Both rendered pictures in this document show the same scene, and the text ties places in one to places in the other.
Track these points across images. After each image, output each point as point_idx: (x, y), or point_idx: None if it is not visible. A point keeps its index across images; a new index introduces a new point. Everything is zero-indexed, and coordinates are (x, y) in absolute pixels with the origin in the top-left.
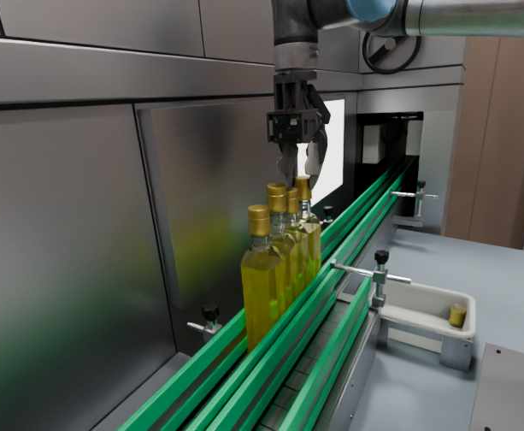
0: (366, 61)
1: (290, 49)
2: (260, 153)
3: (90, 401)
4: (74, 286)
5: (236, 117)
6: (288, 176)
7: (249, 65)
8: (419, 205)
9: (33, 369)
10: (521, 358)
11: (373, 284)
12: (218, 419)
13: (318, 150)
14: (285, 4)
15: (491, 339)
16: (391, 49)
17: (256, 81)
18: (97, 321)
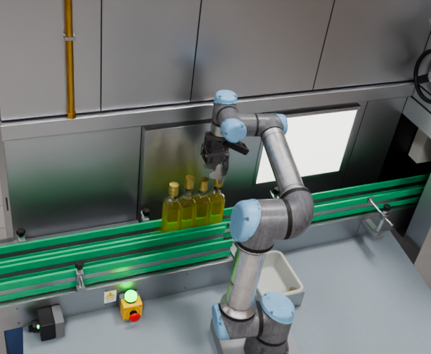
0: (413, 78)
1: (212, 126)
2: None
3: (94, 218)
4: (100, 180)
5: (200, 130)
6: (214, 171)
7: None
8: (380, 223)
9: (81, 199)
10: None
11: (292, 253)
12: (119, 245)
13: (222, 169)
14: (214, 109)
15: (299, 316)
16: None
17: None
18: (105, 194)
